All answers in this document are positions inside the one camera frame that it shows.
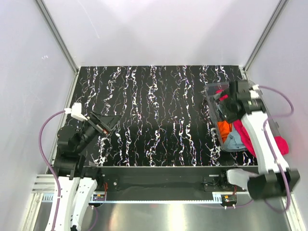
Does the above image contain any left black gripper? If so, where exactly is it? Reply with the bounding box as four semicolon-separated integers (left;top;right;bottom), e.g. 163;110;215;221
76;110;122;152

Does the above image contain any pink red t shirt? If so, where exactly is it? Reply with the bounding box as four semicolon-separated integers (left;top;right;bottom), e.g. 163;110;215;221
215;89;289;156

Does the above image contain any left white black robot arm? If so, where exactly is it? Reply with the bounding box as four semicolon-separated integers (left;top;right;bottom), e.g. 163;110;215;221
45;112;121;231

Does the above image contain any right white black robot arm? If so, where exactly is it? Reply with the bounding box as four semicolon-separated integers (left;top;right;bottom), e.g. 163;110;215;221
214;80;300;200

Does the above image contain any orange t shirt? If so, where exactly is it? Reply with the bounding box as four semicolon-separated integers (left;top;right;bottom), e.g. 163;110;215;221
217;121;233;143

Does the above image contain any clear plastic bin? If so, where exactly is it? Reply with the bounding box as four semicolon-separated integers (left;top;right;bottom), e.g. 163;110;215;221
205;80;287;156

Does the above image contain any grey blue t shirt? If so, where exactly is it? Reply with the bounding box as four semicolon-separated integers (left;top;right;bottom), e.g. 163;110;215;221
214;117;252;152

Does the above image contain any black marble pattern mat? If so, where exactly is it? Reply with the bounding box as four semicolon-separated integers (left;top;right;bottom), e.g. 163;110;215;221
72;65;257;167

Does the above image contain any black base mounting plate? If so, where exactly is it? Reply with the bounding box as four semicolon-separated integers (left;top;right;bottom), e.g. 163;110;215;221
85;166;265;202

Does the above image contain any left orange connector block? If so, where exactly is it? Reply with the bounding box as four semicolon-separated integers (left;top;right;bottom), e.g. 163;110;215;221
92;194;106;202

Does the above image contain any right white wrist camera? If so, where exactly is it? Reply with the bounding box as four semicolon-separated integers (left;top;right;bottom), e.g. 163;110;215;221
249;84;260;99

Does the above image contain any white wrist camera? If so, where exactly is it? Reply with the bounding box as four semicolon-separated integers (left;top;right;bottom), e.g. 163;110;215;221
64;102;88;122
249;84;260;99

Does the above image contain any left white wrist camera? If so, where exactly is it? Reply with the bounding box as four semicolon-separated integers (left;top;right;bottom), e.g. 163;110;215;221
64;102;88;122

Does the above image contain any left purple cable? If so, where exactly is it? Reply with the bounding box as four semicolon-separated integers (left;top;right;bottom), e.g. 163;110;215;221
39;109;99;231

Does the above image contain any aluminium rail crossbar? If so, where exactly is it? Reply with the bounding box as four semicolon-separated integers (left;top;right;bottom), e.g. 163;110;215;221
32;174;57;193

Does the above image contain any right aluminium frame post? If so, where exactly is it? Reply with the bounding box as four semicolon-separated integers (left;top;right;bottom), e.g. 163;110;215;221
243;0;289;74

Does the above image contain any aluminium frame post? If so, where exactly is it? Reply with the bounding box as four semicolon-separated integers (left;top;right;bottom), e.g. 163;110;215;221
34;0;79;74
243;0;289;74

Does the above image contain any left aluminium frame post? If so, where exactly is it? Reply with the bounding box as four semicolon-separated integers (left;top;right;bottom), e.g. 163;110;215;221
34;0;79;74

